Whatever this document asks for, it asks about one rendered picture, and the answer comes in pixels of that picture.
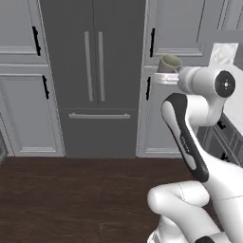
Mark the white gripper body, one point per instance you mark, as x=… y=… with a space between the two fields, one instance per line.
x=165 y=78

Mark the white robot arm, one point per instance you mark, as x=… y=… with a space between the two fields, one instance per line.
x=190 y=202

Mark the grey cup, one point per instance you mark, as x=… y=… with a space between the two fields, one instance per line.
x=164 y=66

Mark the light grey tall cupboards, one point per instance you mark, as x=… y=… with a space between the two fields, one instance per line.
x=28 y=110
x=177 y=31

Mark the dark grey base cabinets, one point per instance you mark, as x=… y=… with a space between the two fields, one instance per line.
x=215 y=143

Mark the dark grey fridge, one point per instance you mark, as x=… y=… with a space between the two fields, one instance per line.
x=79 y=136

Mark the light grey wall cabinet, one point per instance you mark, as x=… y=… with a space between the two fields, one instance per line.
x=234 y=12

